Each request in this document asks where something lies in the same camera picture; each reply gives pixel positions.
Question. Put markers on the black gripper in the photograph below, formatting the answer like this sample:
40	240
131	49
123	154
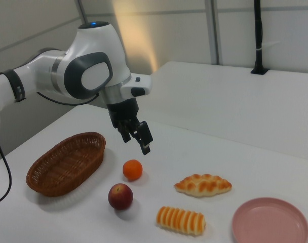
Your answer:
122	111

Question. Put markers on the orange tangerine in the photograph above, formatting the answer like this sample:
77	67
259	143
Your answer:
132	170

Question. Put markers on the red apple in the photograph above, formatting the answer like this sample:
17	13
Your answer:
120	197

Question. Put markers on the braided bread loaf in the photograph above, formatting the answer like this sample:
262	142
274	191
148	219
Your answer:
202	186

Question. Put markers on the striped bread roll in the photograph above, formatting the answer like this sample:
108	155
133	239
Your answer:
180	220

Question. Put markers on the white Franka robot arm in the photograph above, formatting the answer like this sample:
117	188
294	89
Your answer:
93	45

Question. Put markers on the brown woven basket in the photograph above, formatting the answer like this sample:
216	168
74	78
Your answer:
65	167

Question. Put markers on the pink plate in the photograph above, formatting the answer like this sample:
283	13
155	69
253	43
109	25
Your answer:
268	222

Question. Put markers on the black pole with clamp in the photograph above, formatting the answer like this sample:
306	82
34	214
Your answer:
258	38

